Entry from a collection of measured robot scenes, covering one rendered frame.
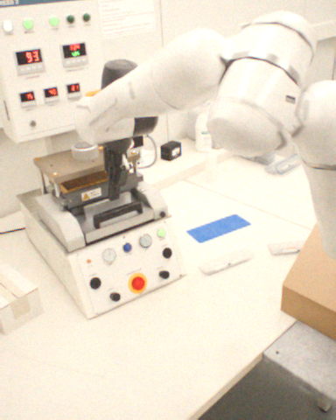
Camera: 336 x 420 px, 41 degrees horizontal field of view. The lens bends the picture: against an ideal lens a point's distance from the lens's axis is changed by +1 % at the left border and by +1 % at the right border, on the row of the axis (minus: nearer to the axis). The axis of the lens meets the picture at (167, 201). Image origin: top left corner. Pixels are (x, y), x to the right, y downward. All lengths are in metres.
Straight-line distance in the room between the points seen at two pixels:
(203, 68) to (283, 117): 0.13
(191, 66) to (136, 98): 0.15
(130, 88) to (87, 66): 0.69
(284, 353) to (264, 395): 0.89
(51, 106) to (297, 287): 0.89
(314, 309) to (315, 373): 0.16
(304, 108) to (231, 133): 0.11
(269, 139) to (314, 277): 0.66
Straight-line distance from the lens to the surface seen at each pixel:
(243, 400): 2.05
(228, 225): 1.66
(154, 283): 1.36
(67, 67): 1.45
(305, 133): 0.67
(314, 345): 1.23
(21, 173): 1.91
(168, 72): 0.70
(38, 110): 1.44
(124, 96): 0.79
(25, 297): 1.31
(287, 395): 2.09
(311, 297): 1.22
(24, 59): 1.40
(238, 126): 0.61
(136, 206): 1.29
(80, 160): 1.35
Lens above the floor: 1.61
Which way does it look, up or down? 28 degrees down
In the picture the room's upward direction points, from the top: 4 degrees counter-clockwise
